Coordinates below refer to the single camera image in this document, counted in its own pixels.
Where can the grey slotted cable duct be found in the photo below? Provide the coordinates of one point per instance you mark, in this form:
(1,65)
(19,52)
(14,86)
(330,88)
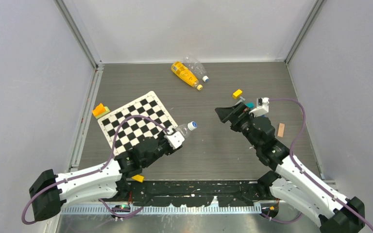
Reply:
(99,209)

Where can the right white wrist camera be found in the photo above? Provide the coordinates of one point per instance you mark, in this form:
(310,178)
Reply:
(261,108)

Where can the black white chessboard mat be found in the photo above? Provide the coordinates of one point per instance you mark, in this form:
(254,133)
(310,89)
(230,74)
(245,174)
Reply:
(135,129)

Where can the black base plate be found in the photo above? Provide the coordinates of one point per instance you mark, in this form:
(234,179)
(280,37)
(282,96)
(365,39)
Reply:
(233,193)

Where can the tan wooden block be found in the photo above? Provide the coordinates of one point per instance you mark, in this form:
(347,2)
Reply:
(281,130)

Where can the yellow block near base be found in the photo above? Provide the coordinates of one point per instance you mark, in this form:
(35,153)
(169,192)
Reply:
(138,178)

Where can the yellow juice bottle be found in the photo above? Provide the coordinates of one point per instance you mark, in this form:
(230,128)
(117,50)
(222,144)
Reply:
(182,72)

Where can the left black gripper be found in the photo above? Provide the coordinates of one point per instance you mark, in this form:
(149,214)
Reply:
(161,136)

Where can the clear bottle blue cap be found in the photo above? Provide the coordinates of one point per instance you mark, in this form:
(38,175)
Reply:
(196,67)

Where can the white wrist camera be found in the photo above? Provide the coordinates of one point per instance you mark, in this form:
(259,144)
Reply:
(261,108)
(175,138)

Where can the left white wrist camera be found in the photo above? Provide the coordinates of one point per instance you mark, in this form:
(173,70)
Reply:
(175,138)

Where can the blue Pocari Sweat cap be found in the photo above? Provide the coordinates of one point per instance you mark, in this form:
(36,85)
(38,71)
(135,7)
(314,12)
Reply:
(192,125)

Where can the teal block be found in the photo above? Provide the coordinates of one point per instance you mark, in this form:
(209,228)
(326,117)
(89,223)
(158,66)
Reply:
(250,105)

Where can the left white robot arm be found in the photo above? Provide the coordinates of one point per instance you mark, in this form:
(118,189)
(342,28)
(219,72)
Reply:
(51,193)

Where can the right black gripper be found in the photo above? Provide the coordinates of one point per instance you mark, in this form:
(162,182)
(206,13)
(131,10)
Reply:
(228,113)

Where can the clear plastic bottle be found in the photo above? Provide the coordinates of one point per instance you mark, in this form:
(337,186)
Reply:
(182,131)

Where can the orange green block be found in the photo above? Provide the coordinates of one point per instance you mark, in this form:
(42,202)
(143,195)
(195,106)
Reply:
(100,110)

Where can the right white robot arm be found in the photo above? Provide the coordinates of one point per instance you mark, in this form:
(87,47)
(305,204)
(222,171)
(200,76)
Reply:
(291,181)

